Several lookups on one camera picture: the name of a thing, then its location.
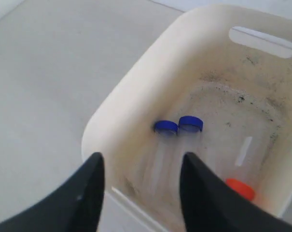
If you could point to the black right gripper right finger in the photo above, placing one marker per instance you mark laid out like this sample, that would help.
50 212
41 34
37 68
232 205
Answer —
209 205

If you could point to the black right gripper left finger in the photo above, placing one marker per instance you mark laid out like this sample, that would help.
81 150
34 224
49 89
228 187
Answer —
74 207

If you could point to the orange red small object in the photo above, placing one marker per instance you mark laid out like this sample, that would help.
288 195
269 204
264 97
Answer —
244 175

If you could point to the grey small object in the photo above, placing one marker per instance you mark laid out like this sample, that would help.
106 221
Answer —
156 172

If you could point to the cream plastic bin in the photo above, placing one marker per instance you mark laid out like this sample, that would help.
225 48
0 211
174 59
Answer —
229 66

